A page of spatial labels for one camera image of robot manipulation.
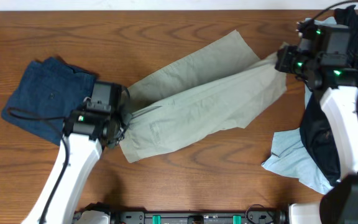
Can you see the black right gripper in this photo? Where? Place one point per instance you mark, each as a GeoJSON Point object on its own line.
{"type": "Point", "coordinates": [284, 55]}

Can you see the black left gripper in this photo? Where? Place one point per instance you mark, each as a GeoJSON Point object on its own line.
{"type": "Point", "coordinates": [127, 116]}

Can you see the khaki shorts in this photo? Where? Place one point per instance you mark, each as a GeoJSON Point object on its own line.
{"type": "Point", "coordinates": [222, 86]}

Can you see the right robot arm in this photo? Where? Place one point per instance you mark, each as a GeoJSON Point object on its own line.
{"type": "Point", "coordinates": [320, 60]}

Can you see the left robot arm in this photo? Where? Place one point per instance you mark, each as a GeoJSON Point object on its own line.
{"type": "Point", "coordinates": [101, 121]}

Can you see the folded navy blue shorts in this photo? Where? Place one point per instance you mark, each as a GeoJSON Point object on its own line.
{"type": "Point", "coordinates": [49, 89]}

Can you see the black patterned garment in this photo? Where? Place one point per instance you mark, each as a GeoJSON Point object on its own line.
{"type": "Point", "coordinates": [316, 135]}

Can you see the light blue garment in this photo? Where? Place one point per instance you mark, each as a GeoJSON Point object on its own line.
{"type": "Point", "coordinates": [289, 158]}

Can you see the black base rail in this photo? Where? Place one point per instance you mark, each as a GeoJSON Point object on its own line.
{"type": "Point", "coordinates": [102, 213]}

